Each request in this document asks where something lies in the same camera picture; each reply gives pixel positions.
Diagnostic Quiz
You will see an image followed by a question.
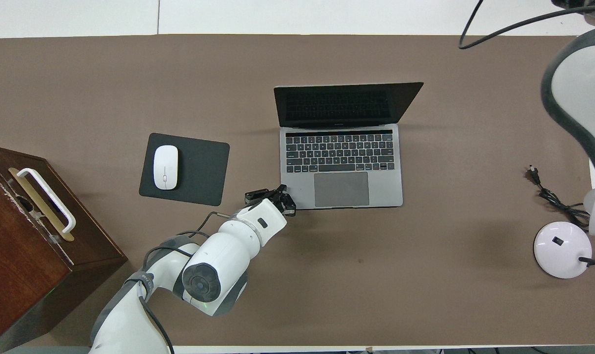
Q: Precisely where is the white box handle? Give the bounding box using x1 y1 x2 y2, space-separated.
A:
16 168 77 234

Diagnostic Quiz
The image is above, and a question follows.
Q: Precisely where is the silver laptop with apple logo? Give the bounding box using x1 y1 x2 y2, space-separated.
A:
273 82 424 210

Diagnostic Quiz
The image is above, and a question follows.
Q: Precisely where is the black mouse pad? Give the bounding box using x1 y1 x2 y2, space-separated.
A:
139 133 230 207

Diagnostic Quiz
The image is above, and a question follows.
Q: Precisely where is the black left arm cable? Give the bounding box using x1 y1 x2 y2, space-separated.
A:
140 211 232 354

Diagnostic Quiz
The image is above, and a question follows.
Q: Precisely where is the dark brown wooden box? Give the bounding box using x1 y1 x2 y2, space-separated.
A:
0 144 128 354

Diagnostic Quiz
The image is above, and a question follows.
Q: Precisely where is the black lamp power cable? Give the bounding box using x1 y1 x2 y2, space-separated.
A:
528 166 591 229

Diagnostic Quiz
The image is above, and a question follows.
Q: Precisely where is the white computer mouse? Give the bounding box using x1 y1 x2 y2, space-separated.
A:
153 145 179 191

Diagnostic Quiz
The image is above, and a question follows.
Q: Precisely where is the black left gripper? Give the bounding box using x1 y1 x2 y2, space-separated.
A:
245 184 297 217

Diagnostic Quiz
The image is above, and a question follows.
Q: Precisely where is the white desk lamp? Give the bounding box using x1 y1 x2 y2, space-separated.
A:
534 186 595 279

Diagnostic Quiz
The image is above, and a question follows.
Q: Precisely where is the brass handle backing plate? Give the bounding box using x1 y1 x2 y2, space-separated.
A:
7 167 75 242

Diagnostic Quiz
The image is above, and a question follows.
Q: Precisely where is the brown table mat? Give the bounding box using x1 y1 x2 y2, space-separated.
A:
0 34 595 347

